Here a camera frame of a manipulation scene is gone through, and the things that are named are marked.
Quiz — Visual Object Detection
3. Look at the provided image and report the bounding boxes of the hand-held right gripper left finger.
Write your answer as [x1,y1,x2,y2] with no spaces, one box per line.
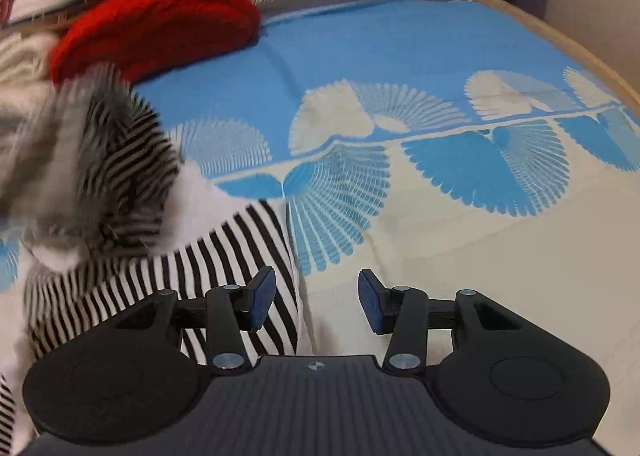
[107,266,278,377]

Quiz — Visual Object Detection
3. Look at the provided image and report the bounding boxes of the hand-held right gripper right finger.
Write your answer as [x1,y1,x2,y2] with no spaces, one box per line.
[357,268,521,377]

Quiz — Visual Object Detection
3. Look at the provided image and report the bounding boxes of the striped white cardigan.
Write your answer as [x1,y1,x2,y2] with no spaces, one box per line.
[0,61,307,456]

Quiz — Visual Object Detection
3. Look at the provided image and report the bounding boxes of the blue patterned bed sheet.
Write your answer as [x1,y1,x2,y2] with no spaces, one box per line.
[0,0,640,377]

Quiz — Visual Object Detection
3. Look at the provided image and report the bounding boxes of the red folded blanket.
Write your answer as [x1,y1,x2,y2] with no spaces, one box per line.
[49,0,262,86]

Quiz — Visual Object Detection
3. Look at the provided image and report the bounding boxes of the white fleece folded blanket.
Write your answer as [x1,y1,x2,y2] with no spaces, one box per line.
[0,31,68,137]

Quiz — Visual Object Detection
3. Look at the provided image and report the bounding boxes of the wooden bed side rail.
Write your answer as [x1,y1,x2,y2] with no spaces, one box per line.
[440,0,640,109]

